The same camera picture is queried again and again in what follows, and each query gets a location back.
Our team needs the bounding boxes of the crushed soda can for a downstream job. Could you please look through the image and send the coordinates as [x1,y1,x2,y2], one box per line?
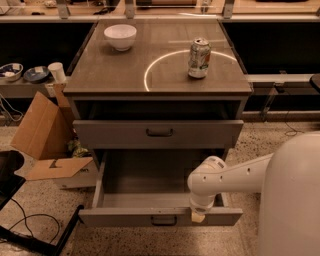
[188,37,211,79]

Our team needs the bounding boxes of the green snack bags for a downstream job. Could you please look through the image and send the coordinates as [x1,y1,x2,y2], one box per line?
[67,139,90,158]

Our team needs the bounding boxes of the blue patterned bowl right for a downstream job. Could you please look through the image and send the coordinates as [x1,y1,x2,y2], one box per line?
[23,66,50,84]

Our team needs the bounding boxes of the black stand base left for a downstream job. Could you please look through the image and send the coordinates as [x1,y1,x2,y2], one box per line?
[0,204,86,256]

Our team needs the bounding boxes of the blue patterned bowl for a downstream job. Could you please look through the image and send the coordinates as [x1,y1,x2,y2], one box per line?
[23,66,50,84]
[0,63,23,82]

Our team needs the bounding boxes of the black chair seat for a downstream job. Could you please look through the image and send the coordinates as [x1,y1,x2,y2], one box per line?
[0,150,25,210]

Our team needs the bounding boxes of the grey top drawer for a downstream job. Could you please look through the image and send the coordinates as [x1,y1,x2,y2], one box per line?
[73,120,244,149]

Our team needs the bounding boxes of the blue patterned bowl left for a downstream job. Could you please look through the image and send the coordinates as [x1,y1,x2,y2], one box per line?
[0,63,23,82]

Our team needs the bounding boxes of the black floor cable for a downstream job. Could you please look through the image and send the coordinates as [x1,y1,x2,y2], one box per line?
[6,198,61,245]

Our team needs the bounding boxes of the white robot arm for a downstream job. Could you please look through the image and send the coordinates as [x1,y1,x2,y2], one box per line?
[187,131,320,256]

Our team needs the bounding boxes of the brown cardboard box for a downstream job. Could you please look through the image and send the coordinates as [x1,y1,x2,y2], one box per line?
[11,84,98,189]

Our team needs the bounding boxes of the grey drawer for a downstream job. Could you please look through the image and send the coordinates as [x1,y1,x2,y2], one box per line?
[73,120,244,149]
[78,148,244,228]

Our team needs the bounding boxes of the white ceramic bowl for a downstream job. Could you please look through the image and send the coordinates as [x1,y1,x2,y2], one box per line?
[104,24,137,51]

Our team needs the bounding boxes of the grey drawer cabinet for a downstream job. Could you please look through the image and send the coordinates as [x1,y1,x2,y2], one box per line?
[62,18,253,161]

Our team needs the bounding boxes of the white paper cup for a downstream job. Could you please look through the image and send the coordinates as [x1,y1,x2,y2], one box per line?
[48,62,66,83]

